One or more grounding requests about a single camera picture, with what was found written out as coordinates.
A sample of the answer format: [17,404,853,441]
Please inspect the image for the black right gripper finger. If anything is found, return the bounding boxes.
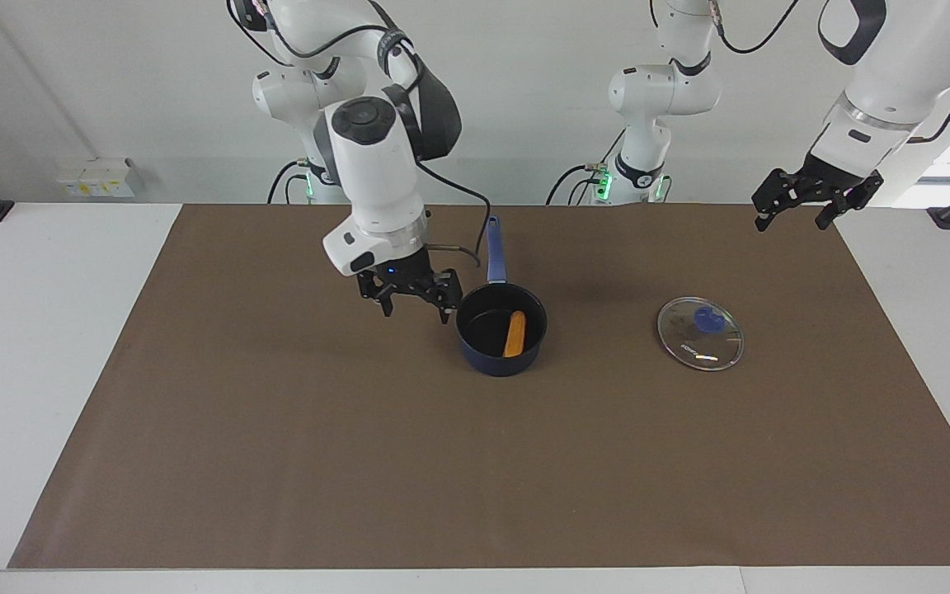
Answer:
[356,276,398,318]
[426,267,465,325]

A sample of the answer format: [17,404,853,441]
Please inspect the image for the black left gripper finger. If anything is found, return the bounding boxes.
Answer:
[751,167,809,232]
[815,172,886,231]

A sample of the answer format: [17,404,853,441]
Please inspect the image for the yellow toy corn cob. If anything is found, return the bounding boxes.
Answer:
[503,310,527,358]

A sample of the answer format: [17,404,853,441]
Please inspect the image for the glass lid with blue knob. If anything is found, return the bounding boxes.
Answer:
[657,297,745,371]

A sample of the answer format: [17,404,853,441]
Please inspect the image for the dark blue saucepan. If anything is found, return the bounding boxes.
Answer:
[455,216,548,377]

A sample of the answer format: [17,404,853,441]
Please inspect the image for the brown table mat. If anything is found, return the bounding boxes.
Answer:
[7,204,950,570]

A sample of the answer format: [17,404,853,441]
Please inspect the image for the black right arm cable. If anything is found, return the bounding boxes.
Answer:
[228,0,494,269]

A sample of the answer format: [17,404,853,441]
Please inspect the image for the black left arm shoulder cable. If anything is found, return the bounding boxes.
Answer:
[710,0,799,55]

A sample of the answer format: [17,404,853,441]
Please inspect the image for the black right base cable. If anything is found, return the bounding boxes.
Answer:
[267,159,311,205]

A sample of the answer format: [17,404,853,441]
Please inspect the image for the black left base cables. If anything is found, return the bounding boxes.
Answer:
[547,128,628,205]

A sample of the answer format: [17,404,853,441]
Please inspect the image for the white wall socket box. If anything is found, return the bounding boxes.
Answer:
[56,158,144,199]

